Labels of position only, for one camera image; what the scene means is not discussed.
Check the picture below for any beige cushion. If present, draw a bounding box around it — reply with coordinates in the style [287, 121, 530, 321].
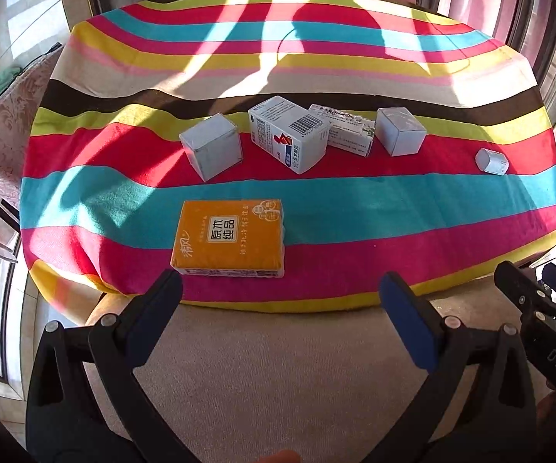
[85, 275, 553, 463]

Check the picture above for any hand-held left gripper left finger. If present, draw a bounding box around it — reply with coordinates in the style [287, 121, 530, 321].
[25, 270, 187, 463]

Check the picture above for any small grey cube box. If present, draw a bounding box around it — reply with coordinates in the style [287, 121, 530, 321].
[376, 107, 427, 157]
[179, 113, 243, 182]

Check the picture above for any white blue carton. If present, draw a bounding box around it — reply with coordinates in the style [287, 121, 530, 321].
[248, 95, 333, 174]

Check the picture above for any striped colourful cloth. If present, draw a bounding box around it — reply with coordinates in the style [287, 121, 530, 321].
[20, 0, 556, 314]

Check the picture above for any orange tissue pack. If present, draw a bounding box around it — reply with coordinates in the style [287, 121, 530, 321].
[170, 198, 286, 279]

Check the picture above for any white box with silver top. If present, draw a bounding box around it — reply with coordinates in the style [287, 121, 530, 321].
[308, 103, 376, 157]

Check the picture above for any person's left hand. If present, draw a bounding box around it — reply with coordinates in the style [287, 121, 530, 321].
[260, 449, 303, 463]

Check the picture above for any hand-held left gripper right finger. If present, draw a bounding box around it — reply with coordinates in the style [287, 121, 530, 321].
[367, 271, 539, 463]

